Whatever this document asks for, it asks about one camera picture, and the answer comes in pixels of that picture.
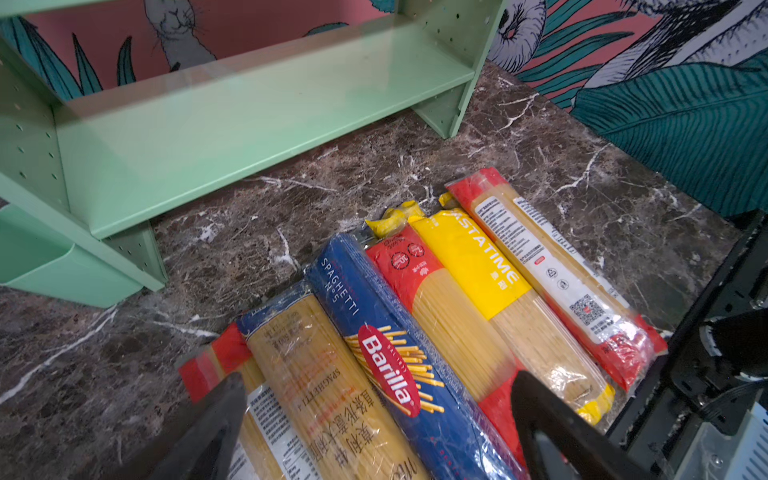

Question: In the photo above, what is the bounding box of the yellow Pastatime spaghetti bag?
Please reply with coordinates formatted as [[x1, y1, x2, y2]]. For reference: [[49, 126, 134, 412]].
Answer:
[[365, 200, 617, 426]]

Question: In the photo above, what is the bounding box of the red white-label spaghetti bag left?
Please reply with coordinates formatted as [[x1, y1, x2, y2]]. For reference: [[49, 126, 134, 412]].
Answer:
[[178, 324, 284, 480]]

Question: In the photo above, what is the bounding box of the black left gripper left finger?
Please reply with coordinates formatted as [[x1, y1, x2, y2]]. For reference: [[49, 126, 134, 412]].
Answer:
[[113, 375, 244, 479]]

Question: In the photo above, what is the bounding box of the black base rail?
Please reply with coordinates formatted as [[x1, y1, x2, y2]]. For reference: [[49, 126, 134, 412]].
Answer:
[[608, 210, 767, 479]]

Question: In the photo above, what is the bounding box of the green metal shelf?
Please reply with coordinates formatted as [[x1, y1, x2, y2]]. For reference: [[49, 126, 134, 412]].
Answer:
[[1, 1, 504, 308]]

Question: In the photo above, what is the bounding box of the red yellow spaghetti bag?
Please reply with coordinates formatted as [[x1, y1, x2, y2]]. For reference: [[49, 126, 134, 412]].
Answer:
[[366, 226, 526, 467]]

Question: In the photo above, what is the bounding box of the blue yellow spaghetti bag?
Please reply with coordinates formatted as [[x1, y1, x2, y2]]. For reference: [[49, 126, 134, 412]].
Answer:
[[236, 282, 429, 479]]

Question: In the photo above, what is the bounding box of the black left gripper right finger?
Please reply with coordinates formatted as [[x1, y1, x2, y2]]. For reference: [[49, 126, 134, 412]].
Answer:
[[511, 371, 651, 479]]

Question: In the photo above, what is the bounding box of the red spaghetti bag white label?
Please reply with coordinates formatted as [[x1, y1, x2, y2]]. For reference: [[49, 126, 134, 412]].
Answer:
[[446, 168, 668, 395]]

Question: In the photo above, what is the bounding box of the blue Barilla spaghetti bag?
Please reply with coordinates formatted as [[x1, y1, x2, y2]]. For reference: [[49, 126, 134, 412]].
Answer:
[[305, 233, 525, 479]]

